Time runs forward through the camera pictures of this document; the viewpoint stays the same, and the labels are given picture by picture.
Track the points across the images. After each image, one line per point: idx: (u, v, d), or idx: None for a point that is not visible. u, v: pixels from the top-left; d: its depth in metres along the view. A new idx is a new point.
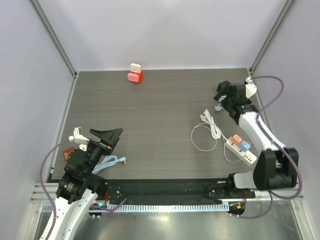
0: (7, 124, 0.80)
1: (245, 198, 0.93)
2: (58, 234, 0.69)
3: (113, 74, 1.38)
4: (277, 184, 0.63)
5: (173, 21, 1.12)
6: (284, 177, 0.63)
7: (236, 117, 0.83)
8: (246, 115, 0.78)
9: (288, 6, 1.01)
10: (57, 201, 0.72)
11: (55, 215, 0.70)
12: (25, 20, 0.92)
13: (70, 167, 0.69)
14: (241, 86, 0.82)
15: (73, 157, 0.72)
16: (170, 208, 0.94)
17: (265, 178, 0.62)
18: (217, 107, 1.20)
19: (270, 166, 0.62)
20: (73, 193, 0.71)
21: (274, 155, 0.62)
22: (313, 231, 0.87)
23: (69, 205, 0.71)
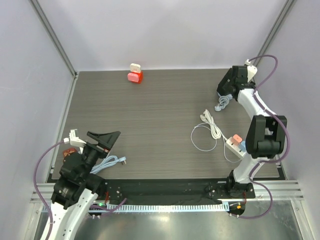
0: (7, 124, 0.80)
1: (245, 198, 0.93)
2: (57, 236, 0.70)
3: (113, 74, 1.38)
4: (266, 147, 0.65)
5: (174, 21, 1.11)
6: (273, 141, 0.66)
7: (235, 94, 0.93)
8: (243, 91, 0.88)
9: (288, 6, 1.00)
10: (53, 206, 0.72)
11: (52, 220, 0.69)
12: (25, 19, 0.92)
13: (65, 171, 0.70)
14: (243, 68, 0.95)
15: (68, 161, 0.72)
16: (170, 208, 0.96)
17: (254, 141, 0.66)
18: (217, 107, 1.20)
19: (259, 129, 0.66)
20: (68, 198, 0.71)
21: (263, 119, 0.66)
22: (313, 231, 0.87)
23: (65, 210, 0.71)
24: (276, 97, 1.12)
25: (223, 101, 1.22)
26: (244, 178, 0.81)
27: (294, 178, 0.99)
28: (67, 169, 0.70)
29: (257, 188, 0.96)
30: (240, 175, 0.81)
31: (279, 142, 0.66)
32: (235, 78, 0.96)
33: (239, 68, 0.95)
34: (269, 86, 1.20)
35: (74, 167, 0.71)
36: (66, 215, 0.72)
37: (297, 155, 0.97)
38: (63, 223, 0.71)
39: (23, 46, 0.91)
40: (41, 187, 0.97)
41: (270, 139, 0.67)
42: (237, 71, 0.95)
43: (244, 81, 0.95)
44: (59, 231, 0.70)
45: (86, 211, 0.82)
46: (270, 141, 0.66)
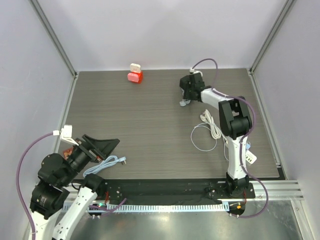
0: (7, 124, 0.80)
1: (245, 198, 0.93)
2: None
3: (113, 74, 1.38)
4: (238, 126, 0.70)
5: (173, 21, 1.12)
6: (241, 119, 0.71)
7: (199, 97, 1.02)
8: (204, 91, 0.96)
9: (288, 6, 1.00)
10: (35, 215, 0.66)
11: (34, 231, 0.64)
12: (24, 18, 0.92)
13: (44, 176, 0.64)
14: (197, 74, 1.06)
15: (47, 162, 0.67)
16: (170, 208, 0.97)
17: (227, 123, 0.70)
18: (182, 103, 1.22)
19: (227, 113, 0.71)
20: (47, 208, 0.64)
21: (227, 103, 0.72)
22: (313, 231, 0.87)
23: (47, 219, 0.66)
24: (277, 98, 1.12)
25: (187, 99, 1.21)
26: (239, 171, 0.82)
27: (294, 178, 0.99)
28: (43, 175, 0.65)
29: (257, 188, 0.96)
30: (234, 168, 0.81)
31: (247, 118, 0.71)
32: (193, 84, 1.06)
33: (194, 75, 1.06)
34: (269, 86, 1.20)
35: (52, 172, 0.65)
36: (50, 222, 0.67)
37: (297, 155, 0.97)
38: (47, 231, 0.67)
39: (23, 46, 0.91)
40: None
41: (238, 118, 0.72)
42: (194, 79, 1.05)
43: (202, 83, 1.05)
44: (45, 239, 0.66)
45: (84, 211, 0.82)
46: (240, 120, 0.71)
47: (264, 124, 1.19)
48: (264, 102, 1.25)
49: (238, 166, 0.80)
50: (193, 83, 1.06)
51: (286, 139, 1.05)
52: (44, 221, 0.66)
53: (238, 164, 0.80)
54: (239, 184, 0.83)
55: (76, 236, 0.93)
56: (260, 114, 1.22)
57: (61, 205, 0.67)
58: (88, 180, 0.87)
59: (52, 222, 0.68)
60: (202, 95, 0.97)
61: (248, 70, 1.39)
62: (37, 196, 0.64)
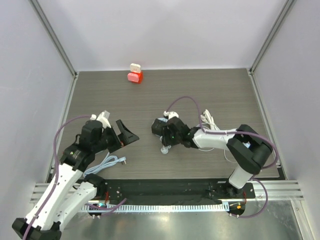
0: (7, 124, 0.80)
1: (245, 198, 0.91)
2: (58, 200, 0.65)
3: (113, 74, 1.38)
4: (261, 156, 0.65)
5: (173, 21, 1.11)
6: (259, 148, 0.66)
7: (193, 144, 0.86)
8: (195, 137, 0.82)
9: (288, 6, 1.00)
10: (62, 168, 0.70)
11: (57, 181, 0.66)
12: (24, 17, 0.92)
13: (86, 130, 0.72)
14: (176, 120, 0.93)
15: (91, 122, 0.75)
16: (170, 208, 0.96)
17: (251, 162, 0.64)
18: (164, 149, 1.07)
19: (243, 150, 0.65)
20: (79, 160, 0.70)
21: (236, 139, 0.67)
22: (313, 231, 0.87)
23: (73, 172, 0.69)
24: (277, 98, 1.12)
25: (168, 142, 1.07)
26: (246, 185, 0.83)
27: (294, 178, 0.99)
28: (84, 132, 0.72)
29: (257, 188, 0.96)
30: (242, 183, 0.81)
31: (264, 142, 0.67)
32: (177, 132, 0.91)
33: (174, 123, 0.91)
34: (269, 85, 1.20)
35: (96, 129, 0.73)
36: (73, 179, 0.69)
37: (297, 154, 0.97)
38: (67, 187, 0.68)
39: (23, 46, 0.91)
40: (42, 187, 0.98)
41: (255, 148, 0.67)
42: (176, 127, 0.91)
43: (185, 127, 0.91)
44: (62, 194, 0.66)
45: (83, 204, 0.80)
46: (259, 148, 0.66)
47: (265, 124, 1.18)
48: (264, 102, 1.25)
49: (243, 183, 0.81)
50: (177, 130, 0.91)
51: (286, 139, 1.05)
52: (69, 174, 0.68)
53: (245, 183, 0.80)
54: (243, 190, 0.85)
55: (76, 236, 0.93)
56: (260, 114, 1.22)
57: (87, 165, 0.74)
58: (90, 179, 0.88)
59: (74, 181, 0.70)
60: (196, 142, 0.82)
61: (248, 70, 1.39)
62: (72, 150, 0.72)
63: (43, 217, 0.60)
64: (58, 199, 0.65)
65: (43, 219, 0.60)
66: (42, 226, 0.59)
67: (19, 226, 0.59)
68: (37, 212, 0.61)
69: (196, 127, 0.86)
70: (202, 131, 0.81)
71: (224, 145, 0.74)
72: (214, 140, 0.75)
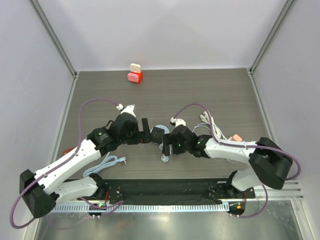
0: (7, 124, 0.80)
1: (245, 198, 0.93)
2: (69, 171, 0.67)
3: (113, 74, 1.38)
4: (283, 171, 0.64)
5: (173, 21, 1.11)
6: (280, 162, 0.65)
7: (204, 154, 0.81)
8: (207, 147, 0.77)
9: (288, 6, 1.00)
10: (85, 142, 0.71)
11: (76, 152, 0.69)
12: (24, 18, 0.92)
13: (120, 120, 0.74)
14: (182, 128, 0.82)
15: (126, 114, 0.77)
16: (170, 208, 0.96)
17: (275, 178, 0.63)
18: (164, 158, 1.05)
19: (266, 166, 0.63)
20: (103, 143, 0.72)
21: (257, 155, 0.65)
22: (313, 231, 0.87)
23: (94, 151, 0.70)
24: (277, 97, 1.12)
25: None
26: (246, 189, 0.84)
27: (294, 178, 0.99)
28: (118, 121, 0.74)
29: (257, 188, 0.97)
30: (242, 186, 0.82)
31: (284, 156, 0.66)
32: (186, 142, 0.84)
33: (182, 132, 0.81)
34: (269, 85, 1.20)
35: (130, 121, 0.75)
36: (91, 156, 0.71)
37: (297, 154, 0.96)
38: (84, 162, 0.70)
39: (23, 46, 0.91)
40: None
41: (275, 163, 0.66)
42: (183, 136, 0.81)
43: (193, 135, 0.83)
44: (75, 166, 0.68)
45: (82, 195, 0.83)
46: (281, 163, 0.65)
47: (265, 124, 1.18)
48: (264, 102, 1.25)
49: (246, 186, 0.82)
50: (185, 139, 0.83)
51: (286, 139, 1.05)
52: (90, 151, 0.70)
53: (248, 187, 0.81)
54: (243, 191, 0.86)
55: (76, 236, 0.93)
56: (260, 113, 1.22)
57: (107, 149, 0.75)
58: (94, 178, 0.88)
59: (91, 158, 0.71)
60: (207, 152, 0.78)
61: (248, 70, 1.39)
62: (100, 131, 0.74)
63: (50, 179, 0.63)
64: (71, 168, 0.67)
65: (49, 181, 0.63)
66: (46, 187, 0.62)
67: (25, 178, 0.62)
68: (47, 172, 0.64)
69: (206, 136, 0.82)
70: (215, 142, 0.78)
71: (241, 158, 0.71)
72: (230, 154, 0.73)
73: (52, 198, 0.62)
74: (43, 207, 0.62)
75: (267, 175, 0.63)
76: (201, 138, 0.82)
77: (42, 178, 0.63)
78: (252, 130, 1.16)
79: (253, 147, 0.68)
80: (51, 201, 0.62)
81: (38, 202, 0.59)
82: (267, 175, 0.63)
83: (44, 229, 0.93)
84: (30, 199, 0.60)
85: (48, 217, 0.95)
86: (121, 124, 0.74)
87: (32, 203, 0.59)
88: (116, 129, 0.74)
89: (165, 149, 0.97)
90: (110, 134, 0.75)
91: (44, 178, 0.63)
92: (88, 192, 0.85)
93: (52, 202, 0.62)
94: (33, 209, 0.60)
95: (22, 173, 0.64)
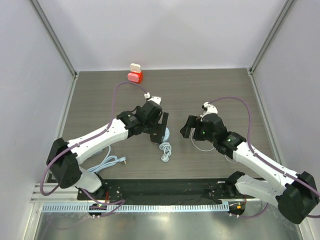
0: (7, 124, 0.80)
1: (245, 198, 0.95)
2: (99, 145, 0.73)
3: (113, 74, 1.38)
4: (308, 210, 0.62)
5: (173, 21, 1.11)
6: (310, 200, 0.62)
7: (229, 152, 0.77)
8: (237, 151, 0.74)
9: (288, 6, 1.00)
10: (115, 121, 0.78)
11: (107, 128, 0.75)
12: (24, 17, 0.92)
13: (149, 106, 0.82)
14: (215, 119, 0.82)
15: (154, 102, 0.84)
16: (170, 208, 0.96)
17: (298, 213, 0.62)
18: (164, 158, 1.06)
19: (298, 202, 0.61)
20: (132, 123, 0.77)
21: (294, 188, 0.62)
22: (313, 231, 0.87)
23: (124, 129, 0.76)
24: (278, 97, 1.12)
25: (166, 149, 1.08)
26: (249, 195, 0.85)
27: None
28: (147, 106, 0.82)
29: None
30: (244, 190, 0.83)
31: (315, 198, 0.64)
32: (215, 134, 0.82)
33: (214, 121, 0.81)
34: (269, 85, 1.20)
35: (158, 109, 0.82)
36: (120, 135, 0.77)
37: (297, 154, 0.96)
38: (113, 138, 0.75)
39: (23, 46, 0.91)
40: (42, 188, 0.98)
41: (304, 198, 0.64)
42: (214, 126, 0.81)
43: (224, 130, 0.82)
44: (105, 142, 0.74)
45: (88, 188, 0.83)
46: (311, 202, 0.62)
47: (265, 123, 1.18)
48: (264, 102, 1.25)
49: (248, 192, 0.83)
50: (214, 131, 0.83)
51: (286, 139, 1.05)
52: (120, 129, 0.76)
53: (251, 194, 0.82)
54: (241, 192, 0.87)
55: (76, 236, 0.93)
56: (260, 113, 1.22)
57: (133, 132, 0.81)
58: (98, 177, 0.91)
59: (119, 137, 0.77)
60: (235, 154, 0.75)
61: (248, 70, 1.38)
62: (129, 113, 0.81)
63: (83, 149, 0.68)
64: (101, 142, 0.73)
65: (81, 150, 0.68)
66: (78, 155, 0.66)
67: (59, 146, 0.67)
68: (80, 142, 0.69)
69: (237, 135, 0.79)
70: (248, 150, 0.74)
71: (271, 181, 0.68)
72: (261, 171, 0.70)
73: (78, 170, 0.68)
74: (70, 177, 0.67)
75: (293, 208, 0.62)
76: (232, 135, 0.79)
77: (75, 147, 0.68)
78: (252, 130, 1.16)
79: (292, 179, 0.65)
80: (77, 173, 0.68)
81: (68, 171, 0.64)
82: (293, 207, 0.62)
83: (44, 229, 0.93)
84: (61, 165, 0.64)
85: (48, 217, 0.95)
86: (149, 109, 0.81)
87: (62, 170, 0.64)
88: (144, 114, 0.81)
89: (186, 130, 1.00)
90: (138, 118, 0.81)
91: (76, 147, 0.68)
92: (92, 187, 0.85)
93: (78, 174, 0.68)
94: (62, 177, 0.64)
95: (55, 140, 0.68)
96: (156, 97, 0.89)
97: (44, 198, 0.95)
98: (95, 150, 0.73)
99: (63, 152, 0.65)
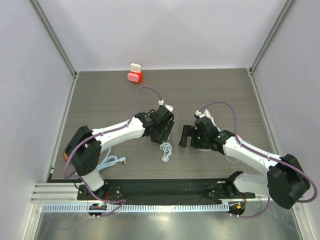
0: (7, 124, 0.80)
1: (245, 198, 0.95)
2: (118, 138, 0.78)
3: (113, 74, 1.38)
4: (297, 193, 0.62)
5: (173, 21, 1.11)
6: (297, 184, 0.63)
7: (220, 148, 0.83)
8: (226, 145, 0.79)
9: (288, 6, 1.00)
10: (135, 119, 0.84)
11: (128, 123, 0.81)
12: (24, 17, 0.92)
13: (164, 109, 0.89)
14: (205, 119, 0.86)
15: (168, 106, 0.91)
16: (170, 208, 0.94)
17: (286, 196, 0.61)
18: (164, 158, 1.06)
19: (283, 182, 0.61)
20: (149, 123, 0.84)
21: (277, 168, 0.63)
22: (313, 231, 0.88)
23: (141, 127, 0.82)
24: (277, 97, 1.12)
25: (166, 150, 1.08)
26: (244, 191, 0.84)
27: None
28: (161, 110, 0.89)
29: None
30: (242, 186, 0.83)
31: (304, 181, 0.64)
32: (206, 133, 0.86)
33: (204, 122, 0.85)
34: (269, 85, 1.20)
35: (171, 114, 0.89)
36: (137, 132, 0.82)
37: (297, 154, 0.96)
38: (131, 134, 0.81)
39: (23, 46, 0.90)
40: (42, 187, 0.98)
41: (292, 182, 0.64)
42: (204, 127, 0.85)
43: (215, 128, 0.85)
44: (123, 136, 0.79)
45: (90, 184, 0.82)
46: (297, 184, 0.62)
47: (264, 123, 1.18)
48: (264, 102, 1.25)
49: (247, 190, 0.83)
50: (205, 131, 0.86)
51: (285, 139, 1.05)
52: (138, 127, 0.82)
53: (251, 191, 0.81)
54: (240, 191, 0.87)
55: (76, 236, 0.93)
56: (260, 114, 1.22)
57: (148, 131, 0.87)
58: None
59: (136, 133, 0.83)
60: (225, 149, 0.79)
61: (248, 70, 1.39)
62: (146, 114, 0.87)
63: (106, 138, 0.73)
64: (121, 136, 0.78)
65: (105, 139, 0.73)
66: (101, 143, 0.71)
67: (82, 133, 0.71)
68: (104, 132, 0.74)
69: (227, 132, 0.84)
70: (236, 142, 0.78)
71: (258, 167, 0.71)
72: (249, 159, 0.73)
73: (97, 159, 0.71)
74: (89, 164, 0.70)
75: (280, 189, 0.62)
76: (222, 132, 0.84)
77: (99, 135, 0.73)
78: (252, 130, 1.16)
79: (275, 161, 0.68)
80: (95, 162, 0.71)
81: (90, 157, 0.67)
82: (279, 189, 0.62)
83: (44, 229, 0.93)
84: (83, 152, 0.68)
85: (48, 217, 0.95)
86: (163, 114, 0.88)
87: (85, 155, 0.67)
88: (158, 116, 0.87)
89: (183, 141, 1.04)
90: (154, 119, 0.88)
91: (100, 136, 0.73)
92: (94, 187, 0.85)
93: (95, 163, 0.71)
94: (83, 162, 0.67)
95: (79, 128, 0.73)
96: (169, 106, 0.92)
97: (44, 198, 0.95)
98: (115, 142, 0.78)
99: (87, 139, 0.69)
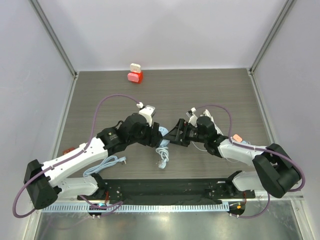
0: (8, 124, 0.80)
1: (245, 198, 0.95)
2: (76, 166, 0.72)
3: (113, 74, 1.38)
4: (287, 181, 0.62)
5: (173, 21, 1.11)
6: (287, 172, 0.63)
7: (217, 152, 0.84)
8: (221, 146, 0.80)
9: (288, 6, 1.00)
10: (95, 140, 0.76)
11: (85, 149, 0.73)
12: (23, 17, 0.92)
13: (130, 122, 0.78)
14: (207, 122, 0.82)
15: (137, 116, 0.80)
16: (170, 208, 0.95)
17: (276, 185, 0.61)
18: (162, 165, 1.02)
19: (269, 169, 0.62)
20: (113, 142, 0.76)
21: (263, 157, 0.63)
22: (313, 231, 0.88)
23: (103, 150, 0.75)
24: (278, 97, 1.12)
25: (164, 154, 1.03)
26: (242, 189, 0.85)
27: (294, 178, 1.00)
28: (128, 122, 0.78)
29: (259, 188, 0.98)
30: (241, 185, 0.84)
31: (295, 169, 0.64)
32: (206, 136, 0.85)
33: (207, 125, 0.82)
34: (269, 85, 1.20)
35: (139, 124, 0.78)
36: (99, 155, 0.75)
37: (296, 154, 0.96)
38: (91, 159, 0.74)
39: (23, 46, 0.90)
40: None
41: (283, 171, 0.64)
42: (207, 130, 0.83)
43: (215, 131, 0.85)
44: (83, 162, 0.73)
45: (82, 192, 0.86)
46: (287, 173, 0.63)
47: (264, 123, 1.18)
48: (264, 102, 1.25)
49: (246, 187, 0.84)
50: (206, 133, 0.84)
51: (285, 139, 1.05)
52: (99, 148, 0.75)
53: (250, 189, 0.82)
54: (241, 191, 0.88)
55: (75, 236, 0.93)
56: (260, 114, 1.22)
57: (115, 149, 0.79)
58: (96, 178, 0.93)
59: (99, 157, 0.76)
60: (220, 151, 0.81)
61: (248, 70, 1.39)
62: (110, 131, 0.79)
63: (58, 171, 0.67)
64: (78, 163, 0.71)
65: (56, 173, 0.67)
66: (51, 179, 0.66)
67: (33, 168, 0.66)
68: (54, 165, 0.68)
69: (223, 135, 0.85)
70: (228, 142, 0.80)
71: (249, 160, 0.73)
72: (240, 155, 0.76)
73: (54, 191, 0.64)
74: (46, 198, 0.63)
75: (268, 178, 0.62)
76: (220, 136, 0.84)
77: (49, 170, 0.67)
78: (252, 130, 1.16)
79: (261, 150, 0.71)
80: (53, 194, 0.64)
81: (42, 192, 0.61)
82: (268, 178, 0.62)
83: (44, 229, 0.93)
84: (36, 186, 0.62)
85: (48, 217, 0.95)
86: (129, 127, 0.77)
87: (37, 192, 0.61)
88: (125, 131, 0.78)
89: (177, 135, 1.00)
90: (120, 134, 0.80)
91: (50, 170, 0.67)
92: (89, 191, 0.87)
93: (55, 193, 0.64)
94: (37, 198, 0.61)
95: (30, 163, 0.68)
96: (149, 107, 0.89)
97: None
98: (72, 171, 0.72)
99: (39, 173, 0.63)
